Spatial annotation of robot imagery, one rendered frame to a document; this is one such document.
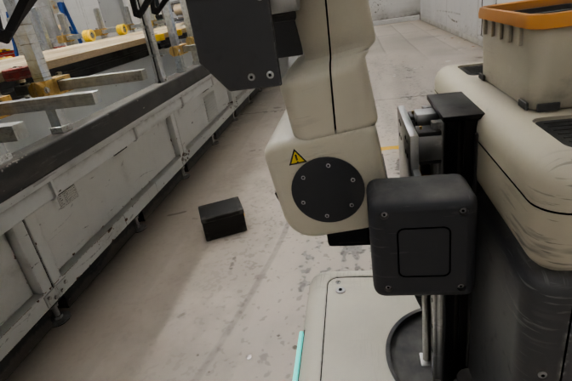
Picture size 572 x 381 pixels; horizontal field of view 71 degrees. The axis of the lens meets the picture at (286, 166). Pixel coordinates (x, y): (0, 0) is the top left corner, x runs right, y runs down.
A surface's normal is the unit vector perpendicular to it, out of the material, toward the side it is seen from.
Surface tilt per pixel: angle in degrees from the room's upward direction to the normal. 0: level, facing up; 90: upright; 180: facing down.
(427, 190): 0
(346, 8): 90
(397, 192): 0
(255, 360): 0
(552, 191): 81
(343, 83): 90
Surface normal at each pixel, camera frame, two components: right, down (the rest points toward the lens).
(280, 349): -0.15, -0.91
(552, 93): -0.14, 0.44
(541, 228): -0.85, 0.31
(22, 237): 0.98, -0.07
